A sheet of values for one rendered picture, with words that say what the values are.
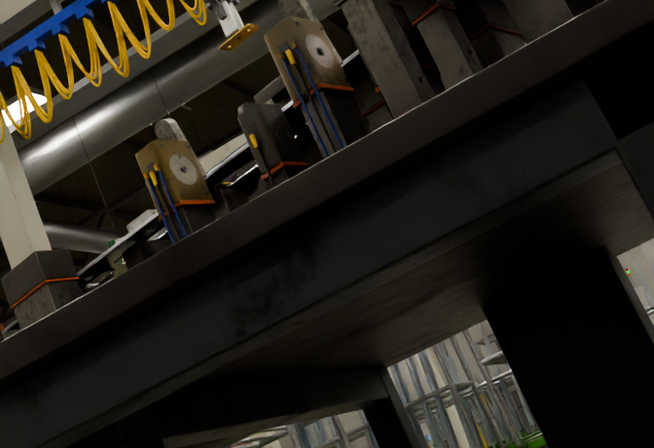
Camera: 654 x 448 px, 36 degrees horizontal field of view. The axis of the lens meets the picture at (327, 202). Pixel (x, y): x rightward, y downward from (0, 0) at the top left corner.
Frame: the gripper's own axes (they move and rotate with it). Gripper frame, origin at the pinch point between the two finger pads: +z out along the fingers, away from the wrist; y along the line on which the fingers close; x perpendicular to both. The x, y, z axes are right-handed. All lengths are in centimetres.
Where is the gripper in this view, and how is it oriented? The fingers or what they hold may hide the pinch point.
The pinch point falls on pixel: (230, 19)
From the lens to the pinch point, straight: 202.0
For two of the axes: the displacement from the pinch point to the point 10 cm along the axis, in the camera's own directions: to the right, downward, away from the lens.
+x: 7.3, -4.9, -4.8
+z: 4.0, 8.7, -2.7
